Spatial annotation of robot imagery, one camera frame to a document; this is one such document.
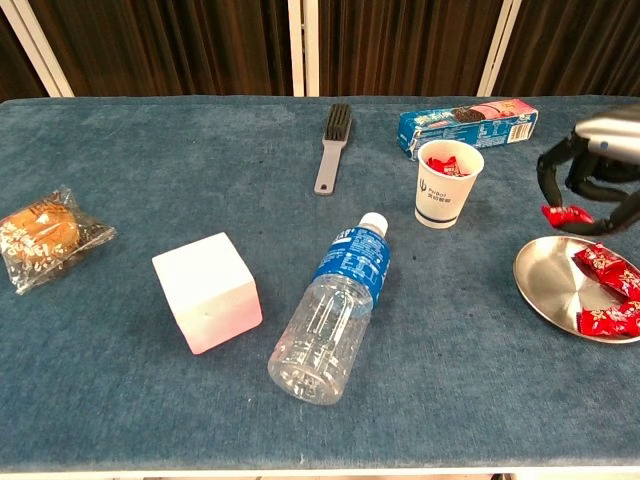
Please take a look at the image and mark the grey brush black bristles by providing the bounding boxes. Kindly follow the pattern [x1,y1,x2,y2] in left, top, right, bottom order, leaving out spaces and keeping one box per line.
[313,103,354,197]

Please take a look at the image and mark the dark brown pleated curtain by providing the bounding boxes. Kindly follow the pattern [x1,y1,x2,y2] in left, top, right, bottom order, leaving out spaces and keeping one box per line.
[492,0,640,97]
[0,12,49,101]
[318,0,505,97]
[27,0,295,97]

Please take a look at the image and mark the bread in clear wrapper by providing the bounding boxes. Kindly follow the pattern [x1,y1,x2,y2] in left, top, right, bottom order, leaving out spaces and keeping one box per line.
[0,185,118,296]

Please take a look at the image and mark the white partition post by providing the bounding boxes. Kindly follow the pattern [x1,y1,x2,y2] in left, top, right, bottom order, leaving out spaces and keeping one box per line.
[287,0,306,97]
[303,0,321,97]

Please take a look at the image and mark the pink foam cube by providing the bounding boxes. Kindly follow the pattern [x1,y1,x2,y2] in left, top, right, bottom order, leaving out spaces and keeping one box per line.
[151,231,265,356]

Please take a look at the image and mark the white partition frame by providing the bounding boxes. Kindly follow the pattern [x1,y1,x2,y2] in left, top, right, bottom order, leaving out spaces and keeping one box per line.
[477,0,521,97]
[0,0,76,99]

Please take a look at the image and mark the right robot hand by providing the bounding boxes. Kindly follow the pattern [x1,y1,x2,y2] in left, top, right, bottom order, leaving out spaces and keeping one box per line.
[536,103,640,237]

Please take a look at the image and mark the clear bottle blue label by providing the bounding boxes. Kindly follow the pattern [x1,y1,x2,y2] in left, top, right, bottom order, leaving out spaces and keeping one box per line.
[267,211,394,406]

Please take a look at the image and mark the blue pink cookie box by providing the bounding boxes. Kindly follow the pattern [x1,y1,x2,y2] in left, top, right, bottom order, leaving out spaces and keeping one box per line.
[397,98,540,162]

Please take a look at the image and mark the blue felt table cloth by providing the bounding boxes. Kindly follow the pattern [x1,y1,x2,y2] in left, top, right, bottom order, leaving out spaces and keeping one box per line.
[0,95,640,474]

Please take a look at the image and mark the white paper cup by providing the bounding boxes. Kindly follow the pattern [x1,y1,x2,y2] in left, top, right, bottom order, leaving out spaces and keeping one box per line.
[413,139,486,230]

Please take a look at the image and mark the silver metal plate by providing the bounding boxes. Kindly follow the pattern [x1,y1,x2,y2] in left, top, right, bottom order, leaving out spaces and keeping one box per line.
[513,235,640,345]

